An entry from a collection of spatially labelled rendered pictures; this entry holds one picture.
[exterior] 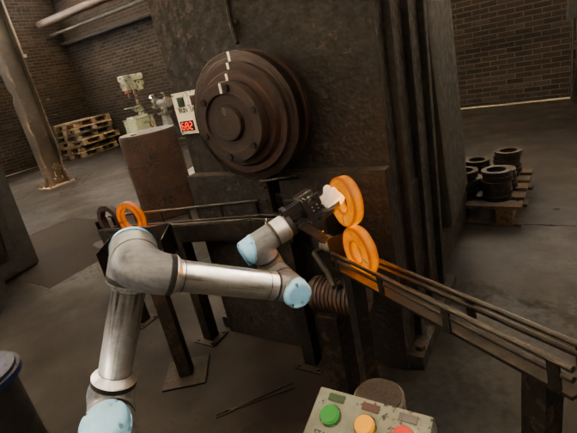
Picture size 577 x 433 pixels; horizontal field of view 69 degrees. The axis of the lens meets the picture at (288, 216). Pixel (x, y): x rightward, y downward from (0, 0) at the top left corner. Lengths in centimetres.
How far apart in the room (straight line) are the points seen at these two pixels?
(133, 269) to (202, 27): 114
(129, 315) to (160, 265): 22
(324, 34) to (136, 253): 97
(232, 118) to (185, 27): 54
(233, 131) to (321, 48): 41
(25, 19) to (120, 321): 1202
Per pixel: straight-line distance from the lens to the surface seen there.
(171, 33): 197
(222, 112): 153
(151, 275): 98
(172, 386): 215
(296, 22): 161
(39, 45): 1291
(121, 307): 115
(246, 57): 154
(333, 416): 94
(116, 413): 117
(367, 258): 124
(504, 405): 182
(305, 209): 119
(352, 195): 121
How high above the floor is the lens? 129
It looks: 20 degrees down
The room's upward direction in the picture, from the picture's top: 12 degrees counter-clockwise
